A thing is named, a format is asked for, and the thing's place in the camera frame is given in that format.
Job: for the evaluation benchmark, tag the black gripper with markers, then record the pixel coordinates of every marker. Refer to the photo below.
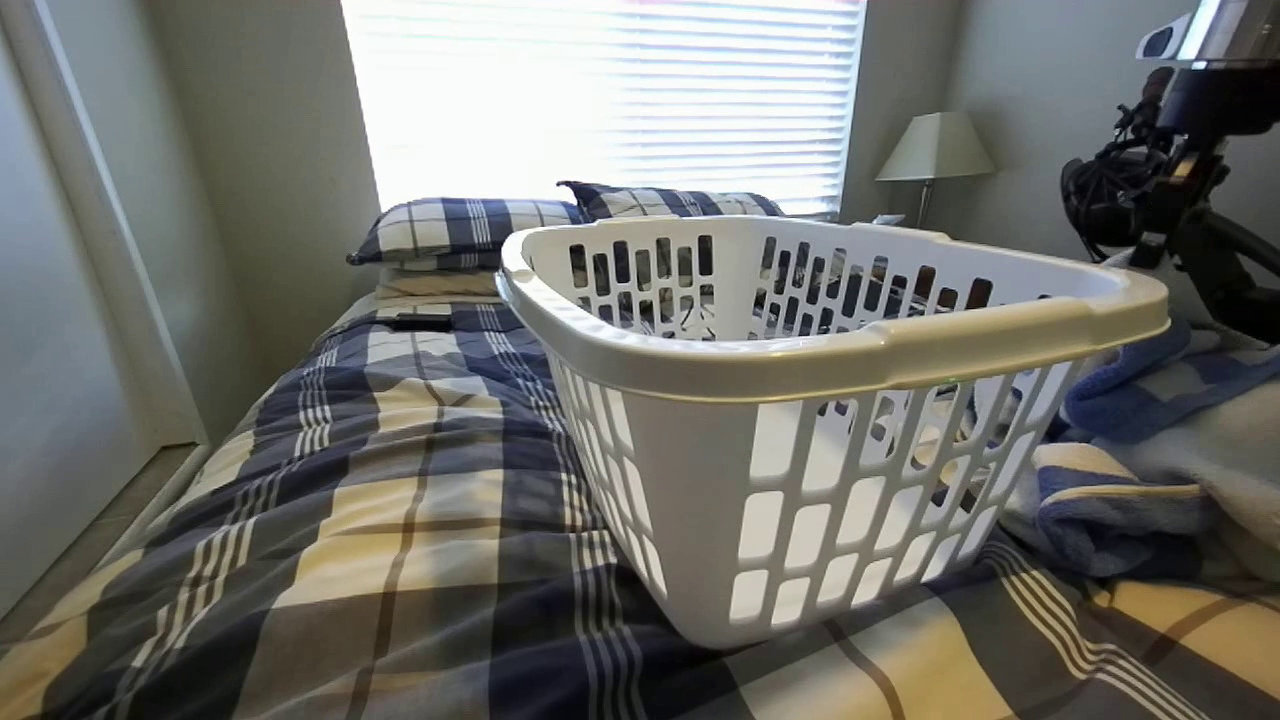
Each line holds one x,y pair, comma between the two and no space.
1221,97

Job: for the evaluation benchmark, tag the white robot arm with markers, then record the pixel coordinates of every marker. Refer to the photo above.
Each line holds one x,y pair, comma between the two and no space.
1234,31

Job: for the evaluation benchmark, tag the blue striped towel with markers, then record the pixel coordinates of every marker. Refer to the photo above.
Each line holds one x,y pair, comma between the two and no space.
1133,402

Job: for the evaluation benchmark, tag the white plastic laundry basket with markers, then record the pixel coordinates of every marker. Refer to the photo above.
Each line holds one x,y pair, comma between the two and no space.
693,534

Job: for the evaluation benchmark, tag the table lamp with pale shade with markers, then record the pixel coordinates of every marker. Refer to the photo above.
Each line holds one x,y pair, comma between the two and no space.
938,146

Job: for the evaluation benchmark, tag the plaid pillow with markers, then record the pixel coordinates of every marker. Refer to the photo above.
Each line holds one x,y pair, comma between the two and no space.
664,201
454,230

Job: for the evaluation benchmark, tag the white window blinds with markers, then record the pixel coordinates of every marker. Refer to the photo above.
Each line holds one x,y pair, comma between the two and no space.
601,95

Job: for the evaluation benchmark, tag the pale yellow bed sheet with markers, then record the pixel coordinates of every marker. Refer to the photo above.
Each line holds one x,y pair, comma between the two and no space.
432,285

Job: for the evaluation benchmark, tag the blue yellow plaid duvet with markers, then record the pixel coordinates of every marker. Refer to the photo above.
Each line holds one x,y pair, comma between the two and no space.
402,534

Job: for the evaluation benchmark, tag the black camera on tripod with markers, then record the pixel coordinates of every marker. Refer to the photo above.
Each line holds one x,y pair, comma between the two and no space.
1112,201

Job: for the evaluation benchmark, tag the white door frame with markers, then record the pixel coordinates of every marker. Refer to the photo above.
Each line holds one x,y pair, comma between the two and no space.
105,226

